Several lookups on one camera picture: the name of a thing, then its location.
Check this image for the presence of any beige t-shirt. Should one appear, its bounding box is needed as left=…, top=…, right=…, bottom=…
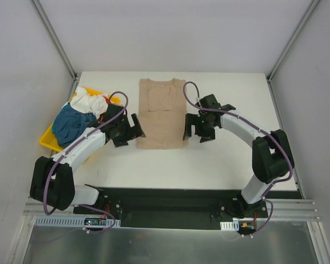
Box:
left=137, top=78, right=188, bottom=150

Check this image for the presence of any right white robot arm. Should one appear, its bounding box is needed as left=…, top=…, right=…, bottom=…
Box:
left=183, top=94, right=294, bottom=218

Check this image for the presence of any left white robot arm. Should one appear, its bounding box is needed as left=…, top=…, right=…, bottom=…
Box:
left=29, top=103, right=145, bottom=215

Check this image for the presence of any red orange t-shirt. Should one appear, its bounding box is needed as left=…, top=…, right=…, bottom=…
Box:
left=98, top=95, right=120, bottom=121

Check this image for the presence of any white t-shirt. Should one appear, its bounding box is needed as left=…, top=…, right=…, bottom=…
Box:
left=64, top=86, right=109, bottom=119

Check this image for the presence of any blue t-shirt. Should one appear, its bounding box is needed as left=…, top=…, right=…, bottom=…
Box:
left=52, top=103, right=96, bottom=148

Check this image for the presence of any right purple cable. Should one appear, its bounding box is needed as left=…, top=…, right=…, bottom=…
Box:
left=183, top=81, right=295, bottom=243

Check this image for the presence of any purple cable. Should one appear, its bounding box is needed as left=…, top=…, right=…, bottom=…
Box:
left=183, top=81, right=295, bottom=243
left=32, top=91, right=129, bottom=244

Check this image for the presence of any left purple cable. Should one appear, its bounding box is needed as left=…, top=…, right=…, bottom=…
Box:
left=32, top=91, right=129, bottom=244

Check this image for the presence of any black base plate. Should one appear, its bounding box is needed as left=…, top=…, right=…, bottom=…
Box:
left=73, top=188, right=268, bottom=230

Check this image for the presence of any right grey cable duct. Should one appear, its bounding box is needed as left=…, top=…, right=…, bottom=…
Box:
left=220, top=220, right=239, bottom=232

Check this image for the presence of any grey cable duct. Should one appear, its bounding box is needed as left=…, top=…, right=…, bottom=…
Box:
left=220, top=220, right=239, bottom=232
left=35, top=216, right=120, bottom=228

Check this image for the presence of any left grey cable duct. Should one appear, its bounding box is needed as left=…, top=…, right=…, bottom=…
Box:
left=35, top=216, right=120, bottom=228

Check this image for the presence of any aluminium frame rail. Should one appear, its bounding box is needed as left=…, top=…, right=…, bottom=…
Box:
left=23, top=198, right=321, bottom=222

